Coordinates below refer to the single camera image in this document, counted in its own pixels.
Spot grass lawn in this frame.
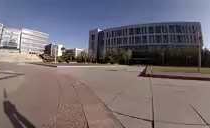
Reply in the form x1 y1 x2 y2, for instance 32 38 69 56
54 62 141 68
147 65 210 76

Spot row of trees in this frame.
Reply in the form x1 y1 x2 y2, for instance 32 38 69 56
61 46 201 66

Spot low pale building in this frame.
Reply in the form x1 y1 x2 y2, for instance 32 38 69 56
66 47 89 59

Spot grey concrete paved road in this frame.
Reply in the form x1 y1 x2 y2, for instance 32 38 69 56
56 64 210 128

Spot pole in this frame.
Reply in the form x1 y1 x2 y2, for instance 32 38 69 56
53 44 58 65
196 31 203 73

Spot large grey curved building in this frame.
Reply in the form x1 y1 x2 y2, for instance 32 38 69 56
88 21 204 65

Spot small distant building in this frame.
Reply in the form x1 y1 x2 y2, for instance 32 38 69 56
44 43 65 58

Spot dark kerb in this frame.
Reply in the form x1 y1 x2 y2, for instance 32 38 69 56
138 64 210 82

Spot reddish brick pavement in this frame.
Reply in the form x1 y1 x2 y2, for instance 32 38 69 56
0 61 124 128

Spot pale stone steps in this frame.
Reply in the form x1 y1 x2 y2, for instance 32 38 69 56
0 51 43 63

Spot glassy pale building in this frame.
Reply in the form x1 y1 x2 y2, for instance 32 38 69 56
0 27 22 54

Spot dark line of trees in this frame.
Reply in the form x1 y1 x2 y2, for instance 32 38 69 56
201 46 210 68

